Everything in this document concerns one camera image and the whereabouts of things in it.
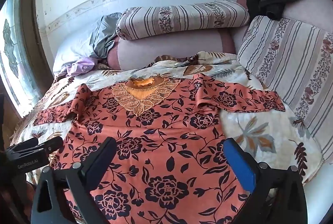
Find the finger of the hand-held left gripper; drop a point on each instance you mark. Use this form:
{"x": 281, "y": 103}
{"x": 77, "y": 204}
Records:
{"x": 53, "y": 145}
{"x": 27, "y": 143}

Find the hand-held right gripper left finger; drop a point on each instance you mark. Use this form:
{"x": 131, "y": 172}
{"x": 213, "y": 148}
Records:
{"x": 102, "y": 161}

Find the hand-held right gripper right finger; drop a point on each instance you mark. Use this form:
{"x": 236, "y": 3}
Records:
{"x": 239, "y": 161}

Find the orange floral dress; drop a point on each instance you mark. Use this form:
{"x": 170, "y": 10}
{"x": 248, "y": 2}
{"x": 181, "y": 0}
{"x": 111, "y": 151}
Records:
{"x": 161, "y": 135}

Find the cream leaf print plush blanket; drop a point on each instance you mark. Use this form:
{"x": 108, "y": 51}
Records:
{"x": 260, "y": 140}

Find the purple cloth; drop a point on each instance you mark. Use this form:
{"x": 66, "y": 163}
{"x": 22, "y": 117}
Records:
{"x": 80, "y": 65}

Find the grey and white pillow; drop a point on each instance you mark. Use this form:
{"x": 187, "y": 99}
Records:
{"x": 78, "y": 49}

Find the stained glass window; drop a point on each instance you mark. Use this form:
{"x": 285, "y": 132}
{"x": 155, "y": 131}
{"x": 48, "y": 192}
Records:
{"x": 13, "y": 44}

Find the large striped floral pillow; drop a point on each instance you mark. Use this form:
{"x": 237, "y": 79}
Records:
{"x": 286, "y": 62}

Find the pink padded headboard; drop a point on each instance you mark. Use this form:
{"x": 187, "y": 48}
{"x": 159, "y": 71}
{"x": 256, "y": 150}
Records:
{"x": 169, "y": 49}

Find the long striped bolster pillow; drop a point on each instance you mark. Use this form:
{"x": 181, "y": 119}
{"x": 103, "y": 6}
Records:
{"x": 182, "y": 18}

